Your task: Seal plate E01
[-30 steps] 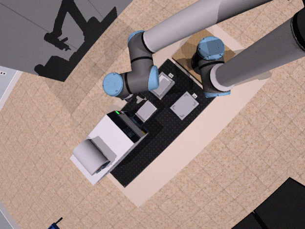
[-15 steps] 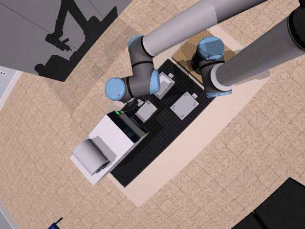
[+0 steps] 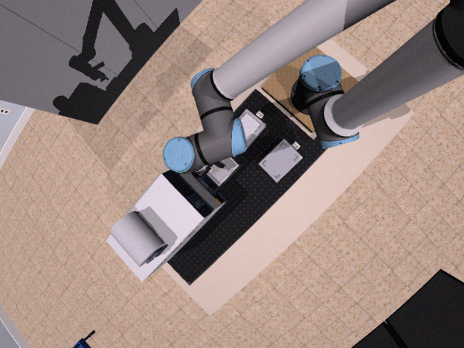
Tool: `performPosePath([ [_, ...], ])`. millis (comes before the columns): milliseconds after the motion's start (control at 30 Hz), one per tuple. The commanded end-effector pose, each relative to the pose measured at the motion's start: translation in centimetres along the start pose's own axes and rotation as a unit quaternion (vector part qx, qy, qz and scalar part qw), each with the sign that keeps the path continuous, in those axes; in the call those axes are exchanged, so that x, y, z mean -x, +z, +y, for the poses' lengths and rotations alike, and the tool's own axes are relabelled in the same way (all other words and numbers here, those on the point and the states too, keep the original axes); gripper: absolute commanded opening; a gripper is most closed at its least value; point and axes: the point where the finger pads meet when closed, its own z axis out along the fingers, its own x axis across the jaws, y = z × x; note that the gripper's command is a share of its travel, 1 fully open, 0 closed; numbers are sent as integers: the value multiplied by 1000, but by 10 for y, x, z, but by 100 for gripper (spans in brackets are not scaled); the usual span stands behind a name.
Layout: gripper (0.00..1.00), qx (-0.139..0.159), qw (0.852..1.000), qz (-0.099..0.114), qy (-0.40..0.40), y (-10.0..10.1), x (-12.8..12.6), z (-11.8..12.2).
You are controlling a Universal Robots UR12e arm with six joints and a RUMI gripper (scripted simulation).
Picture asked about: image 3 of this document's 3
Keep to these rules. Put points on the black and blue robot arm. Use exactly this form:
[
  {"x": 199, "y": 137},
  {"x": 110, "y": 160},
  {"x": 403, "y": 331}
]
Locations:
[{"x": 417, "y": 67}]

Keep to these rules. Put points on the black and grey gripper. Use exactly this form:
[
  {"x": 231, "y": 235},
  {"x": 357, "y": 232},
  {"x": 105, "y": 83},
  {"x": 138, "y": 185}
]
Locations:
[{"x": 217, "y": 166}]

